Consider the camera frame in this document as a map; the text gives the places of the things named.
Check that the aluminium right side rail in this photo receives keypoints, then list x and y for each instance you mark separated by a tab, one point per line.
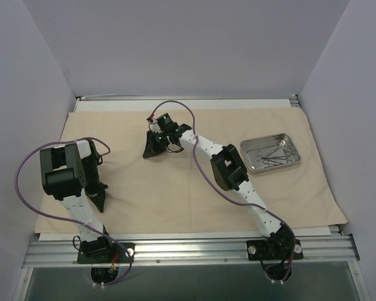
294	101

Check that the aluminium rail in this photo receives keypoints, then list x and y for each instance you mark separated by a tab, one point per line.
294	101
228	251

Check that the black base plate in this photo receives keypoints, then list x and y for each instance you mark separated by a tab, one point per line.
268	250
125	252

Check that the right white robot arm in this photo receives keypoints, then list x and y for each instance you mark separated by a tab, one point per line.
229	172

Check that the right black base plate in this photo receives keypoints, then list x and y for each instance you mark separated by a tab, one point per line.
268	250

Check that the stainless steel instrument tray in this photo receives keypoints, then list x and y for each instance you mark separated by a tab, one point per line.
253	149

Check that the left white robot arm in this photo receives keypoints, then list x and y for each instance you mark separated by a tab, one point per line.
69	173

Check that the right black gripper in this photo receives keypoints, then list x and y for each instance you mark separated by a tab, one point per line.
153	141

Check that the steel surgical scissors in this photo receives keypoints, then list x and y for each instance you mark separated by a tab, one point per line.
279	146

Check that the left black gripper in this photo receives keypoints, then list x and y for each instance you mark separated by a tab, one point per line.
96	191

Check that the steel surgical forceps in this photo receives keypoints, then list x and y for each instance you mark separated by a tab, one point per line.
278	159

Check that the aluminium front rail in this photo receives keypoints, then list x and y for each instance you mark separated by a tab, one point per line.
228	251

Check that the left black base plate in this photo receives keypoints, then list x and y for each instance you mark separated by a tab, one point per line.
125	252

